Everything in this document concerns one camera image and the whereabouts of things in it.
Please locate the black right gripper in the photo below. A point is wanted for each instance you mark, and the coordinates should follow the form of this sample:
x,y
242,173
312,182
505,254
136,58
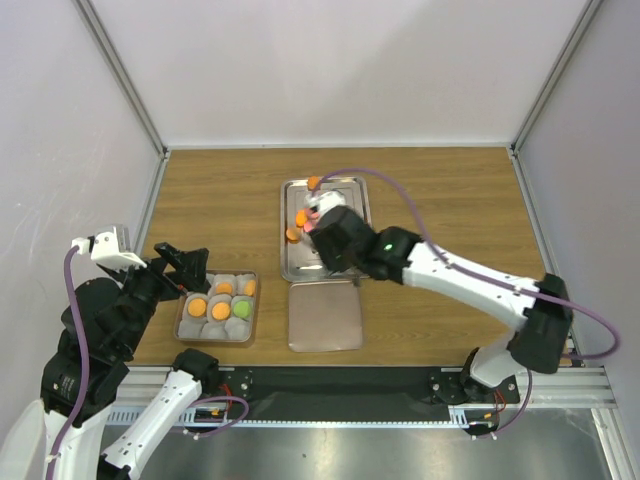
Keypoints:
x,y
323,251

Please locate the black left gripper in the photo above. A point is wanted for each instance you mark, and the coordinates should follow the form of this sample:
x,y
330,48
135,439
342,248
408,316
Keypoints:
x,y
192,265

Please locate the orange chip cookie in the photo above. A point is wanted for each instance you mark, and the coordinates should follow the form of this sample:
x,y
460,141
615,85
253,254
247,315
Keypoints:
x,y
224,288

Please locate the tan round biscuit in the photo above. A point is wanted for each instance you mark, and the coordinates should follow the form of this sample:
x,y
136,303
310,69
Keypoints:
x,y
220,311
250,288
197,307

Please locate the rose gold cookie tin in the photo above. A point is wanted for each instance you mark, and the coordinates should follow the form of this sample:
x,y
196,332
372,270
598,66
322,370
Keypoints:
x,y
234,331

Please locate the green round cookie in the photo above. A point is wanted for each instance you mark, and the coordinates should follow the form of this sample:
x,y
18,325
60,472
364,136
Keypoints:
x,y
242,309

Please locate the silver metal tongs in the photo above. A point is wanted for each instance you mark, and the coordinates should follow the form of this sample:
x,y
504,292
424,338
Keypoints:
x,y
356,277

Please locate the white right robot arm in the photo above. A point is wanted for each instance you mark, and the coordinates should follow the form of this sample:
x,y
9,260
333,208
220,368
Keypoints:
x,y
534,311

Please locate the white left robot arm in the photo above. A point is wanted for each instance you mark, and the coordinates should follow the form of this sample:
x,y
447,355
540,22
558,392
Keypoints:
x,y
113,294

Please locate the silver metal baking tray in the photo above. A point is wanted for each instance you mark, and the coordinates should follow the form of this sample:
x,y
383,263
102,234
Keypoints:
x,y
299,262

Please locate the orange fish cookie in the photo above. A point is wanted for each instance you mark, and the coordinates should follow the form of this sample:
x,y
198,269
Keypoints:
x,y
301,218

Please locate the orange pumpkin cookie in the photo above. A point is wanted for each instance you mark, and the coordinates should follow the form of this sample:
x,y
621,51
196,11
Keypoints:
x,y
292,235

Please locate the orange swirl cookie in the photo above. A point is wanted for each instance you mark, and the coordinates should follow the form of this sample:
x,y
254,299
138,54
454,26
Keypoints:
x,y
313,182

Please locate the rose gold tin lid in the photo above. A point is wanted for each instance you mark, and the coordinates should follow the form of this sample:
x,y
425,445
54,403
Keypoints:
x,y
325,316

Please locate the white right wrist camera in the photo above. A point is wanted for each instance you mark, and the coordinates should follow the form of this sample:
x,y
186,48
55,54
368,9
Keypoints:
x,y
323,201

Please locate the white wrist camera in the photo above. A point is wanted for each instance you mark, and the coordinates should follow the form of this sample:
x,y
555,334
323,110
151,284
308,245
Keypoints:
x,y
323,201
111,249

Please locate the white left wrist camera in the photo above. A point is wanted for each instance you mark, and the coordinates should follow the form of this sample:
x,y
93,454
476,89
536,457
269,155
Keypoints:
x,y
111,249

